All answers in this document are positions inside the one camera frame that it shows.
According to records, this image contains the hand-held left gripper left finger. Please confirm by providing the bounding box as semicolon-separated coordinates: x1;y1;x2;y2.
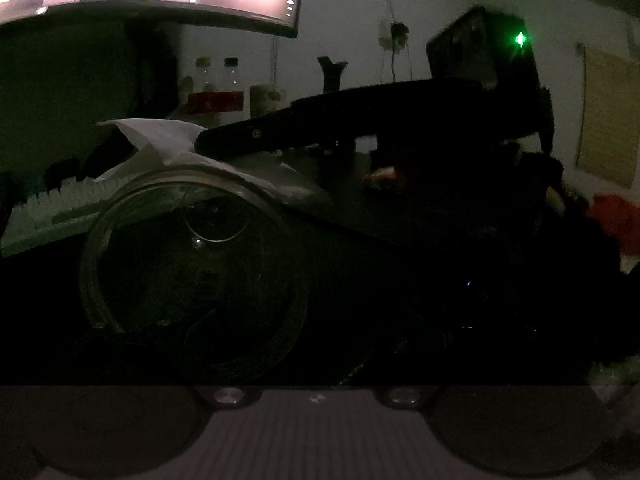
192;384;263;410

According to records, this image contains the red and white packet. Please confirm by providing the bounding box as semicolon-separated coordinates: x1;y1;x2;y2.
364;167;401;187

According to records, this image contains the yellow-capped red-label bottle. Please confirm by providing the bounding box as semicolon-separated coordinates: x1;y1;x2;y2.
191;56;217;117

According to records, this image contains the white paper tissue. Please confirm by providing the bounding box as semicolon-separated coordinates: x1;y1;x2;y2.
92;117;328;207

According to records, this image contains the bamboo wall hanging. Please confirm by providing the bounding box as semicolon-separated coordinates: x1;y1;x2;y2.
574;42;640;190

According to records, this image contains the patterned paper cup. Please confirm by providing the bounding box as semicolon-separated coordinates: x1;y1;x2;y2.
249;84;283;120

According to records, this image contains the clear plastic jar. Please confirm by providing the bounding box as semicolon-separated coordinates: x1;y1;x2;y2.
79;165;310;383

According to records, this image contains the black-capped red-label bottle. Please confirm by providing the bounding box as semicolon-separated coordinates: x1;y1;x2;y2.
220;56;247;114

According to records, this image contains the red cloth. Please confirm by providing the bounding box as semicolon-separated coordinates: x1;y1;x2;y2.
586;194;640;257

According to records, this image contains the black monitor stand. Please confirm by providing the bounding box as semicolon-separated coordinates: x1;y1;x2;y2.
125;21;182;113

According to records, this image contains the white and blue keyboard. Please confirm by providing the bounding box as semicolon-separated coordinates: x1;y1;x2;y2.
0;177;121;260

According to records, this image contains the wall socket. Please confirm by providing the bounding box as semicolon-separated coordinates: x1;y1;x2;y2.
377;20;411;52

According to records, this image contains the black forked stand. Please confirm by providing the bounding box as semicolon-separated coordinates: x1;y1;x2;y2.
317;56;349;94

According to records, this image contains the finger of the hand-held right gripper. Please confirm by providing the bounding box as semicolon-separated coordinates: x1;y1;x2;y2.
194;78;501;158

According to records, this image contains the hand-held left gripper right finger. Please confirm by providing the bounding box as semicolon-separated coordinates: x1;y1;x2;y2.
372;384;443;411

